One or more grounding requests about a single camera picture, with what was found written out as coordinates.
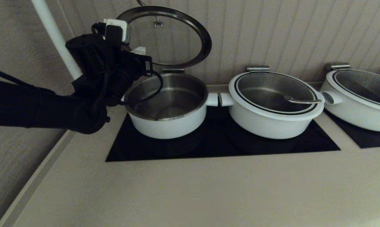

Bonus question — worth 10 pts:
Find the black left wrist camera cable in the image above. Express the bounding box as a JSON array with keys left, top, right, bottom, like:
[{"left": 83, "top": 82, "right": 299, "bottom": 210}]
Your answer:
[{"left": 124, "top": 70, "right": 163, "bottom": 105}]

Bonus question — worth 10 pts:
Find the white round pole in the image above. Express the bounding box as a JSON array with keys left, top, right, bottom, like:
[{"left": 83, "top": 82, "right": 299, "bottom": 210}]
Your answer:
[{"left": 31, "top": 0, "right": 83, "bottom": 81}]

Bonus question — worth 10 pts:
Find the glass lid with white rim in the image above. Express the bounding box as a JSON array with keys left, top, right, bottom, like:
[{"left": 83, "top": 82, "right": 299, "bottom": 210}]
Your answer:
[
  {"left": 325, "top": 69, "right": 380, "bottom": 113},
  {"left": 229, "top": 72, "right": 324, "bottom": 122},
  {"left": 116, "top": 0, "right": 212, "bottom": 67}
]

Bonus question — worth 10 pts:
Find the black glass induction cooktop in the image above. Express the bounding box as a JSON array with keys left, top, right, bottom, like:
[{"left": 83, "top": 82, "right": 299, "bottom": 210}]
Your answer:
[
  {"left": 322, "top": 109, "right": 380, "bottom": 149},
  {"left": 106, "top": 106, "right": 340, "bottom": 162}
]

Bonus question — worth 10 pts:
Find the white pot with side handles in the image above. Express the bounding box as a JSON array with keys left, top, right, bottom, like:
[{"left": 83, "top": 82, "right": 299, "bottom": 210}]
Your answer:
[
  {"left": 122, "top": 73, "right": 219, "bottom": 140},
  {"left": 319, "top": 71, "right": 380, "bottom": 132},
  {"left": 219, "top": 91, "right": 324, "bottom": 140}
]

